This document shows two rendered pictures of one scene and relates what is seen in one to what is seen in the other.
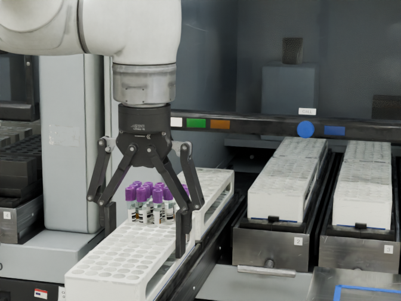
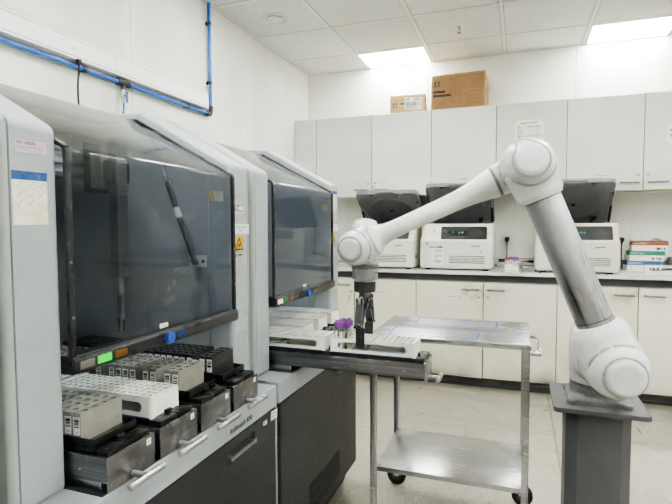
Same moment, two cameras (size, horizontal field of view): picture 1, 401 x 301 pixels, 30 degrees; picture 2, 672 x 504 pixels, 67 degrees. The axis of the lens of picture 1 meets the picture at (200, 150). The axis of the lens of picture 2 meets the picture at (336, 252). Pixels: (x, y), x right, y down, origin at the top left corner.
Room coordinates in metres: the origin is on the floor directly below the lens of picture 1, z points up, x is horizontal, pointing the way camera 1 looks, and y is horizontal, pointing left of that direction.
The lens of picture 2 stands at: (0.96, 1.81, 1.25)
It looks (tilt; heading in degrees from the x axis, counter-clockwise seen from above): 3 degrees down; 276
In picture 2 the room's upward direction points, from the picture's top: straight up
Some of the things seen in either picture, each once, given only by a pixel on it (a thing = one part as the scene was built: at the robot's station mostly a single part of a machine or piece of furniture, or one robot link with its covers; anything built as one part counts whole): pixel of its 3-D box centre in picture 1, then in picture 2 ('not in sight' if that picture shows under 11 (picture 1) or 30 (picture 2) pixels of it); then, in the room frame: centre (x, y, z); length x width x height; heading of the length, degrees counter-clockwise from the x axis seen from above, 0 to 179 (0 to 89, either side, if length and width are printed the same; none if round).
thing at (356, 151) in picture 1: (367, 159); not in sight; (1.70, -0.39, 0.83); 0.30 x 0.10 x 0.06; 166
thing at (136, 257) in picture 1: (137, 262); (375, 346); (1.02, 0.09, 0.83); 0.30 x 0.10 x 0.06; 166
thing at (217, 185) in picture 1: (192, 202); (291, 339); (1.33, 0.01, 0.83); 0.30 x 0.10 x 0.06; 166
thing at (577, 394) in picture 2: not in sight; (595, 387); (0.31, 0.14, 0.73); 0.22 x 0.18 x 0.06; 76
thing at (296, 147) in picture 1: (302, 155); not in sight; (1.73, -0.24, 0.83); 0.30 x 0.10 x 0.06; 166
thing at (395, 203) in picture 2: not in sight; (390, 228); (0.97, -2.58, 1.22); 0.62 x 0.56 x 0.64; 75
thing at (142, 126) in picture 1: (144, 134); (364, 293); (1.05, 0.08, 1.01); 0.08 x 0.07 x 0.09; 77
